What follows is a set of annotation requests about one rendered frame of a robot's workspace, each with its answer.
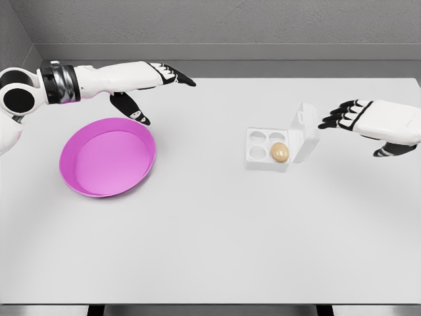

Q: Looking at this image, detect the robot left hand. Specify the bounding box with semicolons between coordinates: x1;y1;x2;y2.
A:
108;61;197;127

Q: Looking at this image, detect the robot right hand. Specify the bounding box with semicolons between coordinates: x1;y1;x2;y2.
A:
317;99;421;158

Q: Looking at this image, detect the tan egg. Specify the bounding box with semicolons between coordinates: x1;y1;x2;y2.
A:
270;142;290;163

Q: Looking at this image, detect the white egg box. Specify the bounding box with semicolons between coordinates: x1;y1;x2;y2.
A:
244;101;320;174

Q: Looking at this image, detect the pink round plate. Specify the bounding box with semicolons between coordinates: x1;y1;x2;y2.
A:
59;117;157;198

